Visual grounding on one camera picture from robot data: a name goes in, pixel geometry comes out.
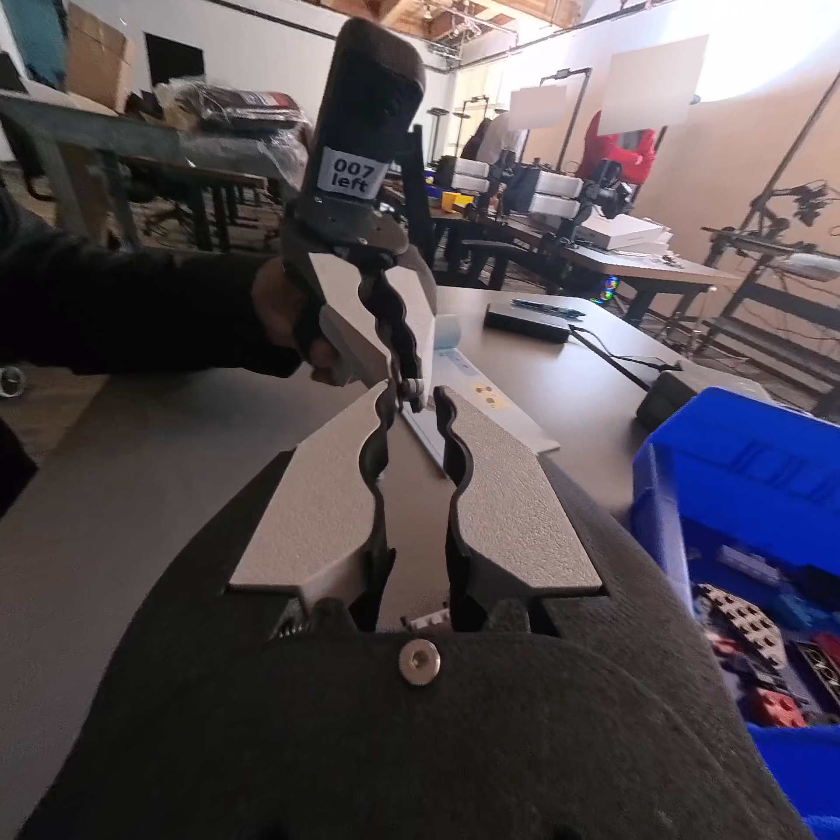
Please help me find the cardboard box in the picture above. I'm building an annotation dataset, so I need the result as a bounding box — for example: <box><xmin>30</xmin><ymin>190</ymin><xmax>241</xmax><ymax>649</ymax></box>
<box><xmin>66</xmin><ymin>3</ymin><xmax>132</xmax><ymax>112</ymax></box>

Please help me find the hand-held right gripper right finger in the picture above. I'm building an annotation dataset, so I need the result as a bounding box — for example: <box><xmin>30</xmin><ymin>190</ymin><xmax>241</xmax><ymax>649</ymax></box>
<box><xmin>433</xmin><ymin>385</ymin><xmax>604</xmax><ymax>633</ymax></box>

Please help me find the black office chair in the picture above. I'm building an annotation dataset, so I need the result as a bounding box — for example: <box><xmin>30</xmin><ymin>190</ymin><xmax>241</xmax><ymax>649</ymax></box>
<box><xmin>397</xmin><ymin>123</ymin><xmax>526</xmax><ymax>290</ymax></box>

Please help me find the pile of colourful toy bricks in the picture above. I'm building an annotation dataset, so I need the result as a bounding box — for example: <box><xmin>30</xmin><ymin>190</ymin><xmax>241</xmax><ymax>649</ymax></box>
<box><xmin>696</xmin><ymin>538</ymin><xmax>840</xmax><ymax>729</ymax></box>

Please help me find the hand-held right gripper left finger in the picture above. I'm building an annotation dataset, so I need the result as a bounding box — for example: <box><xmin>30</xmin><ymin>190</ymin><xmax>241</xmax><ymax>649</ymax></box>
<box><xmin>230</xmin><ymin>381</ymin><xmax>398</xmax><ymax>634</ymax></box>

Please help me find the wooden top table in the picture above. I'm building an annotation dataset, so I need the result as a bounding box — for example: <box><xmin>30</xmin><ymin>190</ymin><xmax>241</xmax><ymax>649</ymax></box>
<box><xmin>545</xmin><ymin>236</ymin><xmax>742</xmax><ymax>329</ymax></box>

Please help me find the grey side table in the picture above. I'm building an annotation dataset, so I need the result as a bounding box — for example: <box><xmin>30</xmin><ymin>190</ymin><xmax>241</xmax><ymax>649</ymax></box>
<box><xmin>0</xmin><ymin>92</ymin><xmax>296</xmax><ymax>253</ymax></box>

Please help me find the grey black brick model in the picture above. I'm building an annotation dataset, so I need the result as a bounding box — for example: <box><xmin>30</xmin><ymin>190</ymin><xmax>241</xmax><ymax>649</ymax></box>
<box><xmin>399</xmin><ymin>604</ymin><xmax>454</xmax><ymax>634</ymax></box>

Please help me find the person's left hand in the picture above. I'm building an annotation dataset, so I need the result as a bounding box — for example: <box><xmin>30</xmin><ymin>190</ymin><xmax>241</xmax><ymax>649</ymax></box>
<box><xmin>251</xmin><ymin>258</ymin><xmax>343</xmax><ymax>387</ymax></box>

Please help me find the dark blue pen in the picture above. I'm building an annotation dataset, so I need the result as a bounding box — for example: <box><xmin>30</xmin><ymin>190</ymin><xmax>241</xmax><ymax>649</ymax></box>
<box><xmin>511</xmin><ymin>298</ymin><xmax>586</xmax><ymax>319</ymax></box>

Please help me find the plastic wrapped dark bundle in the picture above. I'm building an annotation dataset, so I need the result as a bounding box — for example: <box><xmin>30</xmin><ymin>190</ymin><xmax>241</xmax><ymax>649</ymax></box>
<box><xmin>157</xmin><ymin>82</ymin><xmax>312</xmax><ymax>142</ymax></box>

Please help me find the black cube device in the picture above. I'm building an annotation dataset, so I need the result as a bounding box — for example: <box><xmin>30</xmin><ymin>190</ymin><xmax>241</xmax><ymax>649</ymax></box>
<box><xmin>635</xmin><ymin>363</ymin><xmax>775</xmax><ymax>432</ymax></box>

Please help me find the white flat box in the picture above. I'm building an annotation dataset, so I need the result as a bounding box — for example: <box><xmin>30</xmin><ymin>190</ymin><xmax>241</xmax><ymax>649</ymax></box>
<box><xmin>577</xmin><ymin>213</ymin><xmax>673</xmax><ymax>252</ymax></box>

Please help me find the black frame rig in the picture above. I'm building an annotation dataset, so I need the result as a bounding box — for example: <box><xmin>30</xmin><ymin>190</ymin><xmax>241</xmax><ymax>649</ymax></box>
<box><xmin>702</xmin><ymin>85</ymin><xmax>840</xmax><ymax>368</ymax></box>

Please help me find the blue plastic storage bin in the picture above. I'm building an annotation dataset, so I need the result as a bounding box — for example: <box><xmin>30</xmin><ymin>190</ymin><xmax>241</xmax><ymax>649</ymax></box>
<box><xmin>748</xmin><ymin>722</ymin><xmax>840</xmax><ymax>840</ymax></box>
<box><xmin>630</xmin><ymin>387</ymin><xmax>840</xmax><ymax>729</ymax></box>

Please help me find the person's left forearm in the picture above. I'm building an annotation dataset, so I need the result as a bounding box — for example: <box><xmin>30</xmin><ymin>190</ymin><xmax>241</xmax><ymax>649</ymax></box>
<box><xmin>0</xmin><ymin>190</ymin><xmax>304</xmax><ymax>379</ymax></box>

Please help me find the black cable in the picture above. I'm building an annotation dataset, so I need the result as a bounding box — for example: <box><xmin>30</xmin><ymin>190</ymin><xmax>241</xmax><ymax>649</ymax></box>
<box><xmin>567</xmin><ymin>325</ymin><xmax>683</xmax><ymax>393</ymax></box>

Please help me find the flat black box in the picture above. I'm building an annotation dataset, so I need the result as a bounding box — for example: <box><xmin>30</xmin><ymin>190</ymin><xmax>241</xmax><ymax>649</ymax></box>
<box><xmin>483</xmin><ymin>303</ymin><xmax>571</xmax><ymax>345</ymax></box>

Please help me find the grey desk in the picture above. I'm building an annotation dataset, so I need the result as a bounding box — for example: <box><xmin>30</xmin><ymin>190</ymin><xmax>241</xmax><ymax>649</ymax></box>
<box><xmin>0</xmin><ymin>285</ymin><xmax>775</xmax><ymax>834</ymax></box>

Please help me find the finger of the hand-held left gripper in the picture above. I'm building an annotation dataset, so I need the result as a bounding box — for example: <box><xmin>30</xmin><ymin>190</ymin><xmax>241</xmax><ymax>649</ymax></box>
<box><xmin>308</xmin><ymin>251</ymin><xmax>403</xmax><ymax>396</ymax></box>
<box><xmin>386</xmin><ymin>261</ymin><xmax>438</xmax><ymax>403</ymax></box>

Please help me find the light blue instruction booklet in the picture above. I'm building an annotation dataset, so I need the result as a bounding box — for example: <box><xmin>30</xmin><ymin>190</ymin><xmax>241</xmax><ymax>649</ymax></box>
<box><xmin>400</xmin><ymin>314</ymin><xmax>562</xmax><ymax>475</ymax></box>

